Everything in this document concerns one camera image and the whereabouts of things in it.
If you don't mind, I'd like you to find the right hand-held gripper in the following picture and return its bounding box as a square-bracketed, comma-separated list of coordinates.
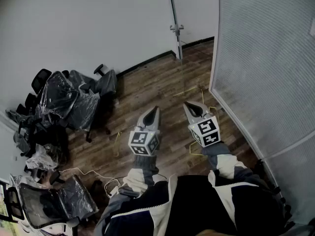
[183, 102, 220, 148]

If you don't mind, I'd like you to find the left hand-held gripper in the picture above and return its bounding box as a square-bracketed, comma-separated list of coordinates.
[128, 106, 161, 156]

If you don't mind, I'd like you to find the glass door with handle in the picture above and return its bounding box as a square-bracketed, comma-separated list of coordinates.
[168, 0, 183, 61]

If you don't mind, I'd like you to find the silver door handle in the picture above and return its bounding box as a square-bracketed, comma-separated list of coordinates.
[169, 24, 185, 35]

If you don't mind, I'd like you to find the person's right forearm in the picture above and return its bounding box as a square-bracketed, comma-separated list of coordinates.
[201, 141, 254, 181]

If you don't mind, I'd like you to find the person's left forearm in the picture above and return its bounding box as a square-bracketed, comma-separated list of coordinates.
[118, 153, 162, 201]

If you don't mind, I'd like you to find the black baseboard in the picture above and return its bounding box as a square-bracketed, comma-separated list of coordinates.
[115, 36, 215, 78]

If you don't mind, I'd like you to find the striped frosted glass partition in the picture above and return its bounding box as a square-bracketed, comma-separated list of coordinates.
[209, 0, 315, 227]

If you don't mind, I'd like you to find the pile of plastic-wrapped office chairs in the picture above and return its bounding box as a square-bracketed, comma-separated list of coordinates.
[4, 63, 118, 158]

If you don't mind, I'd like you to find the person's dark and cream jacket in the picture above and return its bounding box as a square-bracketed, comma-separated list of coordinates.
[94, 172, 296, 236]

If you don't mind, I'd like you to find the crumpled clear plastic sheet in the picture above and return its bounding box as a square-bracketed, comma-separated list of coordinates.
[24, 144, 60, 172]

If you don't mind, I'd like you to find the black mesh office chair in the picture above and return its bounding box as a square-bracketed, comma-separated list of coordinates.
[6, 173, 99, 231]

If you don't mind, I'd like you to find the white cable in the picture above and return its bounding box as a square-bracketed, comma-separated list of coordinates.
[58, 167, 125, 197]

